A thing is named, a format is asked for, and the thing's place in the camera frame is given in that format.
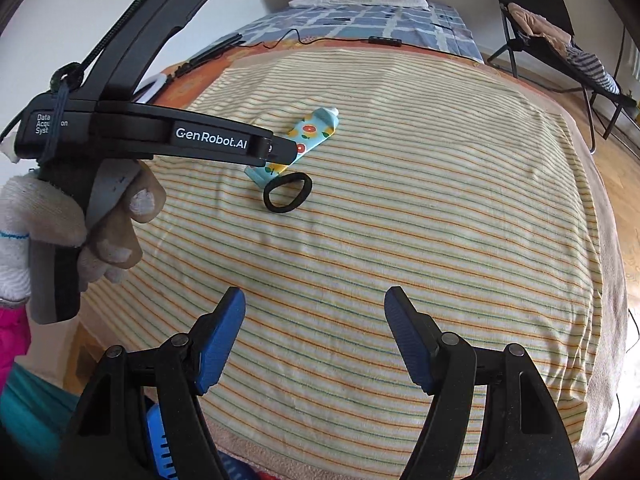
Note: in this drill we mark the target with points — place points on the teal orange-print tube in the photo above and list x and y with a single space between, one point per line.
308 133

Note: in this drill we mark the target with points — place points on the black folding chair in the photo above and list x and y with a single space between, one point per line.
555 11

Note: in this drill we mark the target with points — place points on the blue plastic basket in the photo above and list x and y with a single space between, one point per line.
164 463

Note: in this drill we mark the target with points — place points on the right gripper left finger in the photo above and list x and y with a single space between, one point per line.
186 366

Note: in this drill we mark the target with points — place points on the clothes on chair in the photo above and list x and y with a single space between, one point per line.
536 30

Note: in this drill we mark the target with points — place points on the white ring light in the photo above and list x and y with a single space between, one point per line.
149 88

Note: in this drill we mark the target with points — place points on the left hand white glove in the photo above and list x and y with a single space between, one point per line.
35 211

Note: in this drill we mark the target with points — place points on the striped yellow towel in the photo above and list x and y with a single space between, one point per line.
400 239

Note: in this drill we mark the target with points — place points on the blue checked bed sheet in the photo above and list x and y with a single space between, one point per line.
438 27

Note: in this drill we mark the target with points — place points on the black remote on cable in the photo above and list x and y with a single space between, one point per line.
383 41

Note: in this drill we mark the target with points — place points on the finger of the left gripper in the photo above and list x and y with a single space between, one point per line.
277 150

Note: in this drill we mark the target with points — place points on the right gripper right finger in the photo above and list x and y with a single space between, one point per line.
444 366

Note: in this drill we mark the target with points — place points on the beige blanket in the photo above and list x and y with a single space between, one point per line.
600 259

